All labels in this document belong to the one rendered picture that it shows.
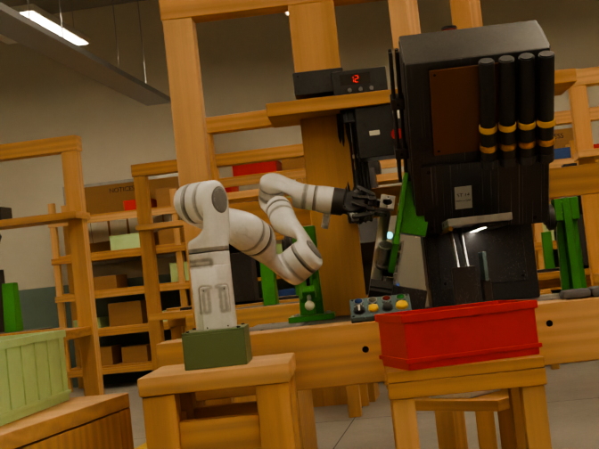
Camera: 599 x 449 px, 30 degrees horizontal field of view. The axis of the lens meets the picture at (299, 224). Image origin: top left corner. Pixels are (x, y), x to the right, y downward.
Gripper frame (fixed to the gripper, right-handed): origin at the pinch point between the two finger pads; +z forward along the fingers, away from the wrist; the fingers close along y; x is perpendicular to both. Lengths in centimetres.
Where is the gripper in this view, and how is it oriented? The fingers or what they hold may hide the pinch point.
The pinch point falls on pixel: (382, 208)
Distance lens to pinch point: 305.0
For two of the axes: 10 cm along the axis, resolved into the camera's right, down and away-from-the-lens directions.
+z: 9.9, 1.5, -0.6
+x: -0.6, 7.2, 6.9
